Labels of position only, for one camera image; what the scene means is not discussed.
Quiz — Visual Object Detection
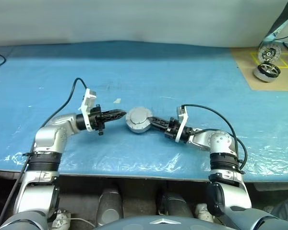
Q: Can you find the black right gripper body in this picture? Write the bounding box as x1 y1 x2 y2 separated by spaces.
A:
164 116 182 141

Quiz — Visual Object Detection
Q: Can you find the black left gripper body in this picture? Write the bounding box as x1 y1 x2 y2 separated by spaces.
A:
87 104 107 137

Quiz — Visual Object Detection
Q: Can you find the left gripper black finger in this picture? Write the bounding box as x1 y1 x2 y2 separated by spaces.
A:
104 115 126 123
104 108 126 117

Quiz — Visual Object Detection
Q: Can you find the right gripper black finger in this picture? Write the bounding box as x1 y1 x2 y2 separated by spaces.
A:
151 122 169 131
147 116 170 126

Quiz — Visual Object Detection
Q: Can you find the round silver motor lid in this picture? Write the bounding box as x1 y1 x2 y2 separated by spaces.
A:
125 106 152 129

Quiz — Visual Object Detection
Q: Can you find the spare silver motor housing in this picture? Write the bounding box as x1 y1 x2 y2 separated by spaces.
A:
253 62 281 83

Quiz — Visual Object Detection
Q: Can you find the spare chrome spoked rotor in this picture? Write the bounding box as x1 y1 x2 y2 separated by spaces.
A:
258 63 280 76

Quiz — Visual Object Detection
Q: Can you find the spare round motor lid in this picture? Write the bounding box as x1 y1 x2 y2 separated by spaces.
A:
257 43 281 63

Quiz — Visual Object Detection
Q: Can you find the dark grey rounded shape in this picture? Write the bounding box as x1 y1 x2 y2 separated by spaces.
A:
158 193 195 219
97 188 124 226

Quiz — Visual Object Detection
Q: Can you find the white rounded floor object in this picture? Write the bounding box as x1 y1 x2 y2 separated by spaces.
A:
195 203 216 222
51 209 72 228

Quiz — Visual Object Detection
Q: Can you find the brown cardboard sheet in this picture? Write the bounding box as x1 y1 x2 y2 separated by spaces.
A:
230 46 288 91

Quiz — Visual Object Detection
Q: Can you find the grey robot torso triangle emblem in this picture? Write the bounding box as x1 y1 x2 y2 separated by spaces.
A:
91 214 228 230

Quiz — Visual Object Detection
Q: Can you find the person's blue-grey trouser leg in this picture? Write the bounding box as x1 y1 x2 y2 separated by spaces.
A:
263 195 288 220

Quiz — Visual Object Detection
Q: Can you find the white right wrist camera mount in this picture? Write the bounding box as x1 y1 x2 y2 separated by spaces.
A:
175 106 189 143

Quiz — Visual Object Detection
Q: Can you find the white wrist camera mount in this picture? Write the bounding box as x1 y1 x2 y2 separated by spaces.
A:
175 106 189 143
78 88 98 132

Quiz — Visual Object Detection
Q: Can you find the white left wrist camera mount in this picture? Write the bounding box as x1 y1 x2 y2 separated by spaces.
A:
78 88 98 132

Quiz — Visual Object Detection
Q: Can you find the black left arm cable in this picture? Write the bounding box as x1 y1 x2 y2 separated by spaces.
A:
0 77 88 228

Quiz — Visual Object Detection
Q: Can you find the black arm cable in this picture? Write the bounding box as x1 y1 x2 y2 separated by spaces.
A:
0 77 88 228
180 103 248 170

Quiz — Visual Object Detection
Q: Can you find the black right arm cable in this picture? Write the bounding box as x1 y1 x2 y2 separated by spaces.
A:
180 103 248 170

